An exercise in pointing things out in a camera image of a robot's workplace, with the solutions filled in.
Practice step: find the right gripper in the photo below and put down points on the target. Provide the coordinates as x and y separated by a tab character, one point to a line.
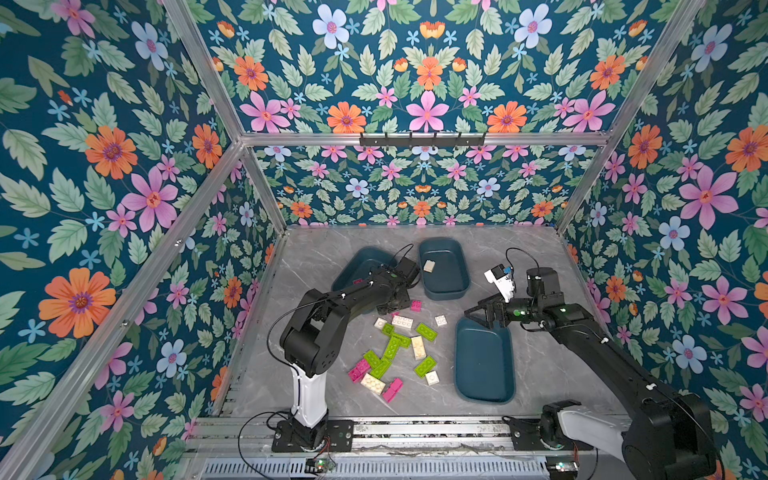
497	305

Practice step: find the green small square brick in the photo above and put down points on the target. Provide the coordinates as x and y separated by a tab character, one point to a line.
388	329

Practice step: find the green long brick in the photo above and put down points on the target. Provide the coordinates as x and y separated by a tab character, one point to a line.
392	348
378	366
425	366
426	332

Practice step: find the pink long brick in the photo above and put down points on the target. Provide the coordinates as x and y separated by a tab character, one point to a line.
359	371
392	390

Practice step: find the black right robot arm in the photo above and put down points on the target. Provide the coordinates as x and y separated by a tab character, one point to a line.
664	434

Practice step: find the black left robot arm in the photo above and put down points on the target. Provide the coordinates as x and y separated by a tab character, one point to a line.
313	337

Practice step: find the middle teal bin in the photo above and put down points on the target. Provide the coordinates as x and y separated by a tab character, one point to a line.
450	279

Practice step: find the teal bin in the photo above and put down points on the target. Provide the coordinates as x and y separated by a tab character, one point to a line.
450	279
355	281
484	363

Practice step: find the white long brick top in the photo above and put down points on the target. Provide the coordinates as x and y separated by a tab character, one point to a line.
402	322

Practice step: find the white long brick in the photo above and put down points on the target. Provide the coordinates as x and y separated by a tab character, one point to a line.
373	384
402	322

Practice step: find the left teal bin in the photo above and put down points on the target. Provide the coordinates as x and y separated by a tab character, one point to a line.
355	281

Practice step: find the right teal bin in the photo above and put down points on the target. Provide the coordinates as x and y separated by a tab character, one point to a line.
484	363

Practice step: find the green flat brick centre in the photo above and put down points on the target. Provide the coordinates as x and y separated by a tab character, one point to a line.
404	342

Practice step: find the cream long brick centre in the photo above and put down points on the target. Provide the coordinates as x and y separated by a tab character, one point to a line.
418	347

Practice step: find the pink long brick bottom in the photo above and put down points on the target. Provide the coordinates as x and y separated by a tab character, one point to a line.
392	390

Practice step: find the white long brick bottom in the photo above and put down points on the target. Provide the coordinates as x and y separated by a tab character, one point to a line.
373	384

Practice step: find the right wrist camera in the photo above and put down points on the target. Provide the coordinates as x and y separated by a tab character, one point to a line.
503	279

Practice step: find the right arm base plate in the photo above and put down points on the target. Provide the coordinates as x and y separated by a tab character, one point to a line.
528	433

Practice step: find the black bracket on rail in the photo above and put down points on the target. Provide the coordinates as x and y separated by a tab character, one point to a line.
411	139

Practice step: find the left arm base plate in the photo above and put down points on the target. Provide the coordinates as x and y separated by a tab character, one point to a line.
293	437

